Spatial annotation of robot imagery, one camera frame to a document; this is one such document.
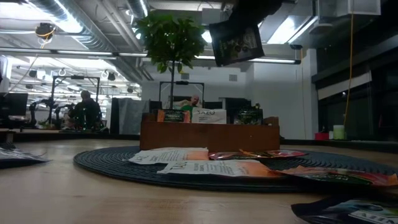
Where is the dark blackcurrant tea bag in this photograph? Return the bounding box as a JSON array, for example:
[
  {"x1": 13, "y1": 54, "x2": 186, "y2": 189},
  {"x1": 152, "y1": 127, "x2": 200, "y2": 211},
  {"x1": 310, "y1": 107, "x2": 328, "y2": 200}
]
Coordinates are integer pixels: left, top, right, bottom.
[
  {"x1": 291, "y1": 196, "x2": 398, "y2": 224},
  {"x1": 0, "y1": 144, "x2": 50, "y2": 170},
  {"x1": 208, "y1": 22, "x2": 266, "y2": 67},
  {"x1": 233, "y1": 105, "x2": 264, "y2": 126}
]

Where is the white Tazo tea bag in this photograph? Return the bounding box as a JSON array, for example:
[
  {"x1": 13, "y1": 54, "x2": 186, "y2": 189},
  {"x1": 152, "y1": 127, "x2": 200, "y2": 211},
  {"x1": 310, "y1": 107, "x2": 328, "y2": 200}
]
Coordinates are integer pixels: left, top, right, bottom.
[
  {"x1": 157, "y1": 159, "x2": 280, "y2": 178},
  {"x1": 127, "y1": 146, "x2": 210, "y2": 165},
  {"x1": 191, "y1": 107, "x2": 228, "y2": 124}
]

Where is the green potted plant black pot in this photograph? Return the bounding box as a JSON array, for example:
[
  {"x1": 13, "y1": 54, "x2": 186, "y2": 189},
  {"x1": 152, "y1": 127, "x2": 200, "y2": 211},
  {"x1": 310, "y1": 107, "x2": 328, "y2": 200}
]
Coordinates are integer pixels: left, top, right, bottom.
[{"x1": 133, "y1": 11, "x2": 208, "y2": 131}]

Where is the black computer monitor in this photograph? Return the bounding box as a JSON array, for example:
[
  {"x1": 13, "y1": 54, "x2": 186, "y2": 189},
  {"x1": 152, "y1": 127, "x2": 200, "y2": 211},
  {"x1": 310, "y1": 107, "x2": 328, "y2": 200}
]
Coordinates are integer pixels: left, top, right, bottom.
[
  {"x1": 0, "y1": 92, "x2": 29, "y2": 121},
  {"x1": 222, "y1": 96, "x2": 252, "y2": 124}
]

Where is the person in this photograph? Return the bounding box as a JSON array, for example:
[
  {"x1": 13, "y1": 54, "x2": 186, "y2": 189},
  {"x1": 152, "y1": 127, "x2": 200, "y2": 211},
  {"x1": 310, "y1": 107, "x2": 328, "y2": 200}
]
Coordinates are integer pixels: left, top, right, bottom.
[
  {"x1": 180, "y1": 94, "x2": 201, "y2": 119},
  {"x1": 68, "y1": 90, "x2": 103, "y2": 131}
]

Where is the wooden three-compartment tray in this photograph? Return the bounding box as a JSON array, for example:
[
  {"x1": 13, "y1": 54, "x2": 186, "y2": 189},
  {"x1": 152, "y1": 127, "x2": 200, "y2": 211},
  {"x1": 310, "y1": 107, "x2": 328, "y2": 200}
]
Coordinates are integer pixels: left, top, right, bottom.
[{"x1": 139, "y1": 112, "x2": 281, "y2": 152}]

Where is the pale green cylinder container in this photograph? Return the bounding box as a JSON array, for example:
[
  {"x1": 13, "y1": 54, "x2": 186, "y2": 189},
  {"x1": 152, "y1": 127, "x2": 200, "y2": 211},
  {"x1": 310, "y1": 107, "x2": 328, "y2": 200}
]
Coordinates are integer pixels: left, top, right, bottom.
[{"x1": 332, "y1": 124, "x2": 346, "y2": 140}]

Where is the grey cloth partition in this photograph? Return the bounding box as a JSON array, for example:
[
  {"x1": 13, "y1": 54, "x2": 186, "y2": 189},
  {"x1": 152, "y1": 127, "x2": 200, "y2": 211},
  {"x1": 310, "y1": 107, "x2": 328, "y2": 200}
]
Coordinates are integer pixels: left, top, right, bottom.
[{"x1": 118, "y1": 98, "x2": 150, "y2": 135}]

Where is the dark round woven placemat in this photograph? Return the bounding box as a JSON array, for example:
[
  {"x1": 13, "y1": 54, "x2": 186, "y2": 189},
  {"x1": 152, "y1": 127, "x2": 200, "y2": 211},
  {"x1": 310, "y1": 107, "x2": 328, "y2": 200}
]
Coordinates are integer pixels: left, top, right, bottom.
[{"x1": 73, "y1": 145, "x2": 398, "y2": 193}]

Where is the white ceiling duct box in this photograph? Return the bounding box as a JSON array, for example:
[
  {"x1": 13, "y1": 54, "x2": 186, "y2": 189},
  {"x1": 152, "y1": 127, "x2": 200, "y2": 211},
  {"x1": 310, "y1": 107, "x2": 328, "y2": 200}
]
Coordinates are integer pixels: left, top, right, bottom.
[{"x1": 317, "y1": 0, "x2": 382, "y2": 18}]

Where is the black robot station frame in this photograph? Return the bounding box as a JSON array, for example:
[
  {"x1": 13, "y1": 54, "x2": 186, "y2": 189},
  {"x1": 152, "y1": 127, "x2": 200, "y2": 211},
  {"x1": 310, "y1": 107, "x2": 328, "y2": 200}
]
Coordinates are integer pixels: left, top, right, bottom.
[
  {"x1": 48, "y1": 75, "x2": 101, "y2": 125},
  {"x1": 159, "y1": 80, "x2": 205, "y2": 124}
]

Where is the yellow hanging cable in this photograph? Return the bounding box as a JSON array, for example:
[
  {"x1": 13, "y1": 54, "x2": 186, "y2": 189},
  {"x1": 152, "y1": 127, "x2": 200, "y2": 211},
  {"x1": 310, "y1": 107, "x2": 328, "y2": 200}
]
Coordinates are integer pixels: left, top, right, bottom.
[{"x1": 341, "y1": 0, "x2": 355, "y2": 127}]

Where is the black ceiling camera dome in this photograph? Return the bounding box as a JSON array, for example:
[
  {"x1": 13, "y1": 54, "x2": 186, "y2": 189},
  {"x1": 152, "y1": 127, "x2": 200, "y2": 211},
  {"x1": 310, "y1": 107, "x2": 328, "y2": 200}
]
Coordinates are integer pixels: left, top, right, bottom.
[{"x1": 34, "y1": 22, "x2": 57, "y2": 40}]

